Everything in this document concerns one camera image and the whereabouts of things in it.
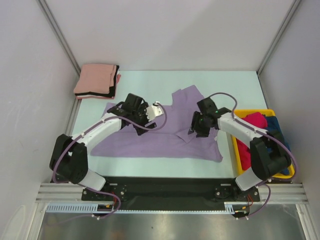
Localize yellow plastic bin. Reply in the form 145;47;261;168
231;109;296;180

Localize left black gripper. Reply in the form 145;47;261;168
131;102;156;135

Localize right corner aluminium post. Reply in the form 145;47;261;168
256;0;303;77

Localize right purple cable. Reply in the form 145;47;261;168
207;91;299;221

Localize folded black t shirt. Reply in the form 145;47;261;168
74;64;120;99

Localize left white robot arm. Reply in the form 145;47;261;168
49;93;164;200

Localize purple cable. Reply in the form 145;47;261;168
207;91;299;221
51;102;168;221

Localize red t shirt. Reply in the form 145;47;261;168
236;112;268;171

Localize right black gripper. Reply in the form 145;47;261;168
188;110;211;138

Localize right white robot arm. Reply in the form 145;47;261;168
188;97;294;201

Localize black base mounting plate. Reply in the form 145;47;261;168
51;174;261;211

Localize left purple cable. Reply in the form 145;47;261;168
51;102;168;221

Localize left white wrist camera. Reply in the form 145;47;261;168
145;101;164;122

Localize slotted cable duct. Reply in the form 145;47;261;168
45;203;249;215

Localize aluminium frame rail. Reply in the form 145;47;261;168
35;183;83;203

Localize left corner aluminium post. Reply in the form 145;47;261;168
36;0;81;76

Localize navy blue t shirt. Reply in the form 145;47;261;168
263;116;296;176

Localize corner aluminium post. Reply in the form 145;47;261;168
256;0;303;77
36;0;81;76

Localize purple t shirt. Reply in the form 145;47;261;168
90;85;223;163

